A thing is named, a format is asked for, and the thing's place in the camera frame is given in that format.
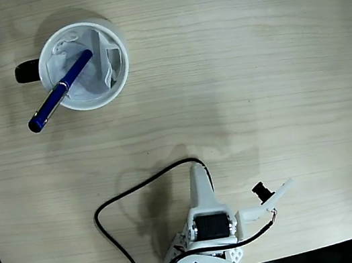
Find blue pen with metal clip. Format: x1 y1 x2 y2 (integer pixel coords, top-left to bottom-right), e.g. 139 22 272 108
16 48 106 135

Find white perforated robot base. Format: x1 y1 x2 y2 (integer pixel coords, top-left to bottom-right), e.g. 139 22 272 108
159 221 246 263

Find white mug with black handle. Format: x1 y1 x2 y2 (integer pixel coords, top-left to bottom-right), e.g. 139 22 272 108
7 14 137 123

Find crumpled white tissue paper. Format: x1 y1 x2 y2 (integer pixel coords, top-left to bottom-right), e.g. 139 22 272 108
42 24 131 108

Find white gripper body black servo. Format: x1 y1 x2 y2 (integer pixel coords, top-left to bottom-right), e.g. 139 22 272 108
181 200 241 252

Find black camera cable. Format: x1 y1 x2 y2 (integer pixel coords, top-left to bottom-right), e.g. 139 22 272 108
87 144 287 263

